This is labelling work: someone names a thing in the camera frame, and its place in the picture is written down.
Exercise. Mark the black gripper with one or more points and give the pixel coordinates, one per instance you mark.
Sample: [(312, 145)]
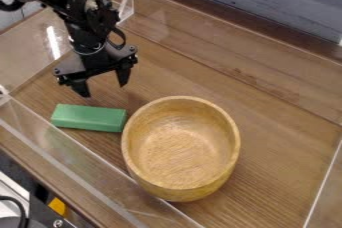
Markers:
[(79, 67)]

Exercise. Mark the green rectangular block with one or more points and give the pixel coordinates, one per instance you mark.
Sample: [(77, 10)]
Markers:
[(89, 118)]

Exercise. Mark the brown wooden bowl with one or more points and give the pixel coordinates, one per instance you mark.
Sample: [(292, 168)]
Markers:
[(181, 146)]

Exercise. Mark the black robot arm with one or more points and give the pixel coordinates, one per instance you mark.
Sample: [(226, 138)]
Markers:
[(90, 20)]

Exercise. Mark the clear acrylic front barrier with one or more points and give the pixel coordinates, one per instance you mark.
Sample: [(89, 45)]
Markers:
[(98, 189)]

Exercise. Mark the yellow label sticker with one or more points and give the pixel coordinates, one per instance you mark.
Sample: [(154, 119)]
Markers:
[(58, 206)]

